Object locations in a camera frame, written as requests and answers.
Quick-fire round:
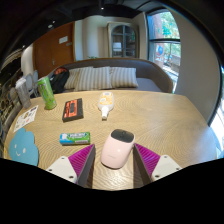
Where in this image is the white bottle with orange label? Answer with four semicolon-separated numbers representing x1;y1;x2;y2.
97;91;115;121

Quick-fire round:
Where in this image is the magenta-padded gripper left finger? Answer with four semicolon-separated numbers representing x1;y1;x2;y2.
45;143;97;188

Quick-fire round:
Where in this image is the green drink can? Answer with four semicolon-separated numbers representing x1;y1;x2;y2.
36;76;58;111

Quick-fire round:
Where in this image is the black backpack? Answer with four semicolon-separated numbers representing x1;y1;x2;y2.
48;66;70;94

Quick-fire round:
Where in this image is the brown wooden door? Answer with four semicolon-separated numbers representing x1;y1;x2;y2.
33;21;76;78

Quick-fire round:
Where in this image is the black and orange flat box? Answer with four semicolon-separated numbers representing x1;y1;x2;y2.
61;97;85;123

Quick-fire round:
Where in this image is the group of white chairs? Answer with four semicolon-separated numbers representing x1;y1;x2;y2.
23;69;39;98

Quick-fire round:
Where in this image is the striped beige pillow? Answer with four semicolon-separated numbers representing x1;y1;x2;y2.
74;66;113;92
109;66;139;89
63;67;82;90

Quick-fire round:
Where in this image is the large window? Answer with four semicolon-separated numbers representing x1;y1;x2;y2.
146;9;183;93

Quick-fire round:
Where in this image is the white door sign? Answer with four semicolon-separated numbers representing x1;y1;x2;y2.
58;35;69;45

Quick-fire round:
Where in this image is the blue cloud-shaped mouse pad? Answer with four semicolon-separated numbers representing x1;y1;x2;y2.
8;127;40;167

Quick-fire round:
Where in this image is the brown curved sofa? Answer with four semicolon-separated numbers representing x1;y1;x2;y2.
46;57;174;94

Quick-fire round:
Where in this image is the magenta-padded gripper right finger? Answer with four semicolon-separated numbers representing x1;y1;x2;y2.
132;143;183;189

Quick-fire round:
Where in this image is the green chewing gum box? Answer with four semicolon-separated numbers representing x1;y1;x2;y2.
59;131;91;146

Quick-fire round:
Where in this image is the white sticker sheet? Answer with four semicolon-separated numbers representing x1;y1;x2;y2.
13;105;39;133

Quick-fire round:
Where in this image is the glass-door cabinet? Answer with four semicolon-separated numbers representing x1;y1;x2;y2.
106;21;140;59

